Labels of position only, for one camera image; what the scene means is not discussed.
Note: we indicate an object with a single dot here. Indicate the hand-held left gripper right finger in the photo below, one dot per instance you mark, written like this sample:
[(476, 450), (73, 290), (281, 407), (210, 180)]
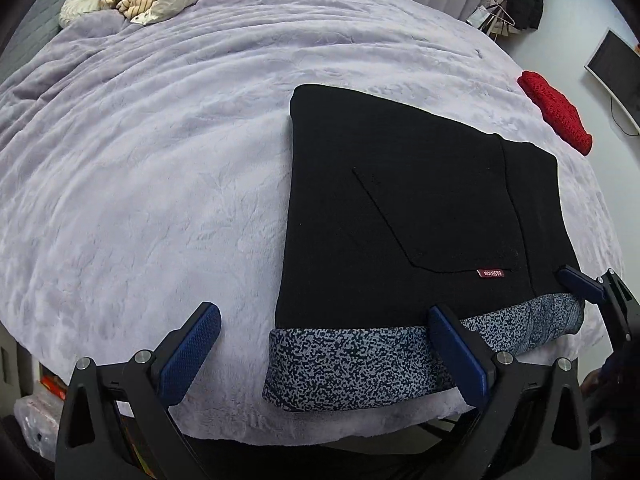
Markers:
[(460, 355)]

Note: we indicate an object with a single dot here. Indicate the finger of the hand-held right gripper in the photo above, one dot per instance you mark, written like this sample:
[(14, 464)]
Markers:
[(622, 305), (580, 282)]

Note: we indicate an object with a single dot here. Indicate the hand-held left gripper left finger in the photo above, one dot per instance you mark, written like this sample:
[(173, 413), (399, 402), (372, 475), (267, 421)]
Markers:
[(192, 355)]

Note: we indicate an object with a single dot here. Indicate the black pants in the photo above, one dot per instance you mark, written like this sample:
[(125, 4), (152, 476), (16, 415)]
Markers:
[(400, 185)]

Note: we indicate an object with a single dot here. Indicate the red packet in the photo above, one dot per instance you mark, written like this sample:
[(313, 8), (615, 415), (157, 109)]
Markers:
[(54, 387)]

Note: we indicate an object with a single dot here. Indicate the clear plastic bag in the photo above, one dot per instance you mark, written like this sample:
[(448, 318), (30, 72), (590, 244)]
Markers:
[(35, 425)]

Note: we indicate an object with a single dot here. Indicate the red knitted garment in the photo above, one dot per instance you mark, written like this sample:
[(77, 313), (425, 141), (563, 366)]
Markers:
[(555, 110)]

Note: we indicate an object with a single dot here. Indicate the lilac plush blanket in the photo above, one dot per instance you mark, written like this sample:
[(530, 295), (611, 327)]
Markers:
[(150, 185)]

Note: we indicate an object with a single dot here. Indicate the white-framed monitor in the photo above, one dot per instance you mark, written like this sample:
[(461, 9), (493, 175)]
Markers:
[(617, 70)]

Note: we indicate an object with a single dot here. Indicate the bundle of clothes hangers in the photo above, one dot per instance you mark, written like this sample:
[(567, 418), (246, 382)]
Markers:
[(492, 17)]

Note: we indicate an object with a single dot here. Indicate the grey quilted headboard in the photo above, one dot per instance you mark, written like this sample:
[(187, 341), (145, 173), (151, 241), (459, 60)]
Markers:
[(25, 40)]

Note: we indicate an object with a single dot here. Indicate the white round pillow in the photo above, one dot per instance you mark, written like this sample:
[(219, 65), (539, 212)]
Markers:
[(80, 5)]

